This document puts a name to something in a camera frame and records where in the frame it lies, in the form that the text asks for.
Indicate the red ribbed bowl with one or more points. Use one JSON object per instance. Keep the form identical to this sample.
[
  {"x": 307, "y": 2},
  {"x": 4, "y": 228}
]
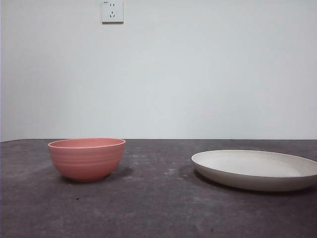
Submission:
[{"x": 85, "y": 161}]

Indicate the white wall socket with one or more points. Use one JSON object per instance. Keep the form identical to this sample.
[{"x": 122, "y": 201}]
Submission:
[{"x": 112, "y": 15}]

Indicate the white round plate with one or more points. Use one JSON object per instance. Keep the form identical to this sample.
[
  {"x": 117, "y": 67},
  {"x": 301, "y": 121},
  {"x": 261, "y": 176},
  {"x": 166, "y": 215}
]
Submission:
[{"x": 252, "y": 178}]

